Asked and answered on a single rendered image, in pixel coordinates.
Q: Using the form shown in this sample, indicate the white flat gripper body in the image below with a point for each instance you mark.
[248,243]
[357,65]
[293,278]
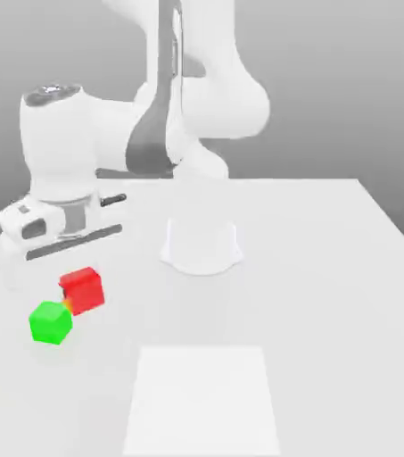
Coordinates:
[74,242]

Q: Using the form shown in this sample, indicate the small red cube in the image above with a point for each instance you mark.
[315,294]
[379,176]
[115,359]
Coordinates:
[84,291]

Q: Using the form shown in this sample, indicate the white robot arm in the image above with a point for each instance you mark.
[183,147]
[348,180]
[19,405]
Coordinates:
[187,114]

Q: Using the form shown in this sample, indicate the small green cube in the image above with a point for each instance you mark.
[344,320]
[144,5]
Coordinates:
[50,323]

